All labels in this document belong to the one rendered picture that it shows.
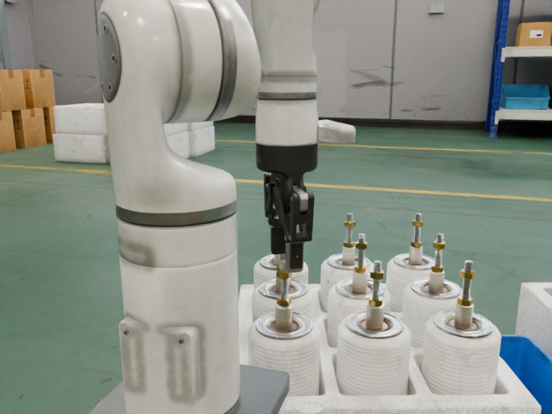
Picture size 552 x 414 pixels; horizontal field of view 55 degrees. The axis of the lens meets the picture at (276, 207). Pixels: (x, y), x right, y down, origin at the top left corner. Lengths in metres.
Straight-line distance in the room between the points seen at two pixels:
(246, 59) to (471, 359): 0.49
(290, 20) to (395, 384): 0.46
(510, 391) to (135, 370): 0.50
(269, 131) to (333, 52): 5.38
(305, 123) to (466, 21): 5.31
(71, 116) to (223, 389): 3.36
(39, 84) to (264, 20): 4.17
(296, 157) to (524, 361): 0.63
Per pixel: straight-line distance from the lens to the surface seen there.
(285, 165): 0.61
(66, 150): 3.77
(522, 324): 1.15
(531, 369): 1.06
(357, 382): 0.72
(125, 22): 0.36
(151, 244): 0.38
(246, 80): 0.38
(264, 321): 0.72
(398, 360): 0.71
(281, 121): 0.60
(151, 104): 0.35
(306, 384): 0.71
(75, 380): 1.13
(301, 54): 0.60
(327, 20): 6.01
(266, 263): 0.92
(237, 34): 0.38
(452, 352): 0.72
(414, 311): 0.83
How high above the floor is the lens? 0.58
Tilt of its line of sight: 14 degrees down
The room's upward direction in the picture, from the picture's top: straight up
